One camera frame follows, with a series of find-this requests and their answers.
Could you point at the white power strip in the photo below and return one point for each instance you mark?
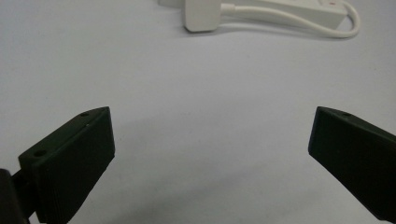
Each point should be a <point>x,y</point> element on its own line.
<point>299,9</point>

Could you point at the white power plug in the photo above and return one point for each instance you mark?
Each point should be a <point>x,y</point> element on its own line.
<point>200,15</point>

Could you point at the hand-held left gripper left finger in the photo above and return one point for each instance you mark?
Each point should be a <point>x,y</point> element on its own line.
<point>71,161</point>

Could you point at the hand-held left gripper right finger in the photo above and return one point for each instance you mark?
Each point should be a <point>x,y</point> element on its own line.
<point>351,152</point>

